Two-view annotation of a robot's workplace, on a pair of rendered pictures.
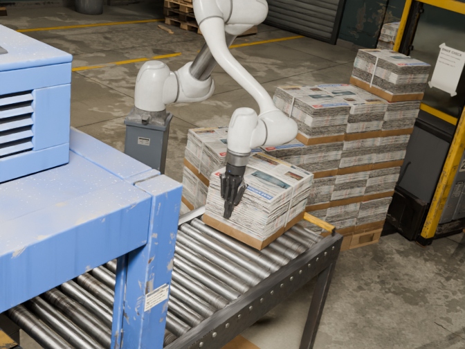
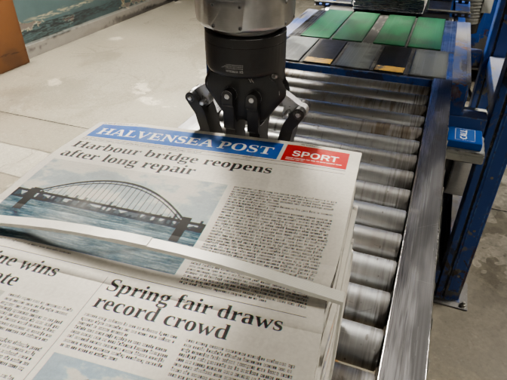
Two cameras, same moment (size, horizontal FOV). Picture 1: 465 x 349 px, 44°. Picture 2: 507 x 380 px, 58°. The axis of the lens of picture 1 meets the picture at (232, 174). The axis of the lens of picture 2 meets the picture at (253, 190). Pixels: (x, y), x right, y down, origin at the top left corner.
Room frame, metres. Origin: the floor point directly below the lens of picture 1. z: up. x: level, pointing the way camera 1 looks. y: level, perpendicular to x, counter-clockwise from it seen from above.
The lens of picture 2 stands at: (2.39, -0.10, 1.24)
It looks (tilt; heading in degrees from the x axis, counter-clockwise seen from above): 34 degrees down; 167
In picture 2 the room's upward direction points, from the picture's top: straight up
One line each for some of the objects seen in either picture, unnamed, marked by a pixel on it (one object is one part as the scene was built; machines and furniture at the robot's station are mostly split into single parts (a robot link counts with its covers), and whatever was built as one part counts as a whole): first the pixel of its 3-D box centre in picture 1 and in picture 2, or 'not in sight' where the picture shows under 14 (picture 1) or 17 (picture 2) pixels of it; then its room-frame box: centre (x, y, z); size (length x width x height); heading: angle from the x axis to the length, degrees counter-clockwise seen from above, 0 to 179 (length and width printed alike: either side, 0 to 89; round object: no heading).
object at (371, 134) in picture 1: (342, 124); not in sight; (3.43, -0.64, 0.86); 0.38 x 0.29 x 0.04; 36
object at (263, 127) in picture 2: (229, 188); (259, 138); (1.97, 0.00, 1.02); 0.04 x 0.01 x 0.11; 146
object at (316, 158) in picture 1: (275, 194); not in sight; (3.19, -0.29, 0.42); 1.17 x 0.39 x 0.83; 125
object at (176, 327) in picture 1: (139, 300); (313, 135); (1.52, 0.24, 0.77); 0.47 x 0.05 x 0.05; 56
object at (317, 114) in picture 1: (308, 113); not in sight; (3.26, -0.39, 0.95); 0.38 x 0.29 x 0.23; 37
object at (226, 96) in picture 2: (234, 190); (235, 133); (1.96, -0.02, 1.02); 0.04 x 0.01 x 0.11; 146
